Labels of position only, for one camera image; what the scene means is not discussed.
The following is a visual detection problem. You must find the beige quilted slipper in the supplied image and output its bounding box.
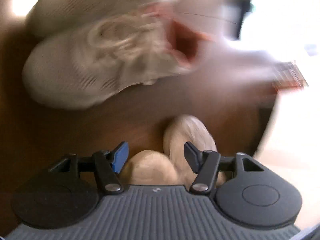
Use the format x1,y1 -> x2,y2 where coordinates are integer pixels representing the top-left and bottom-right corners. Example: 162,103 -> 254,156
119,150 -> 181,185

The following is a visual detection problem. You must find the beige fuzzy slipper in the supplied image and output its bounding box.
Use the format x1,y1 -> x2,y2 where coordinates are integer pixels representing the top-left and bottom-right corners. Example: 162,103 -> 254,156
163,115 -> 217,189

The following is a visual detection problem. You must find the white pink sneaker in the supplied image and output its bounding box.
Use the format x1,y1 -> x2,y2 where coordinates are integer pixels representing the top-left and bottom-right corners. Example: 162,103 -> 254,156
22,14 -> 210,110

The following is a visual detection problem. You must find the white cabinet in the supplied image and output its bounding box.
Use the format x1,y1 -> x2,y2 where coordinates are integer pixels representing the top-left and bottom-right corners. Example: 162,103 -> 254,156
175,0 -> 320,230

